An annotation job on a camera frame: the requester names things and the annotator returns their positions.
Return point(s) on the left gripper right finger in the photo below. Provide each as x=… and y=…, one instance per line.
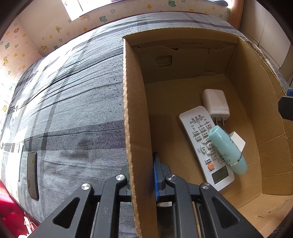
x=160, y=170

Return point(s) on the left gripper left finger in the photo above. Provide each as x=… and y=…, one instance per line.
x=126, y=189

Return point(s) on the small white charger plug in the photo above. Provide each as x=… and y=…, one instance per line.
x=239, y=142

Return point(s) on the large white charger plug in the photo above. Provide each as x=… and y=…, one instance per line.
x=215, y=102

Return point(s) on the beige wardrobe with drawers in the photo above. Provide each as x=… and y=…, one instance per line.
x=260, y=27

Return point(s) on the teal cylindrical bottle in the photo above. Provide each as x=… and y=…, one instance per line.
x=228, y=150

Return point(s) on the brown cardboard box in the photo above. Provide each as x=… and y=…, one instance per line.
x=165, y=74

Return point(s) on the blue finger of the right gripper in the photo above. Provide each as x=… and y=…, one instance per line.
x=285, y=107
x=290, y=92

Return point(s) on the black smartphone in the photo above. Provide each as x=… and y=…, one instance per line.
x=32, y=181

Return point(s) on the white air conditioner remote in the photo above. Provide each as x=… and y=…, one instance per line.
x=197, y=123

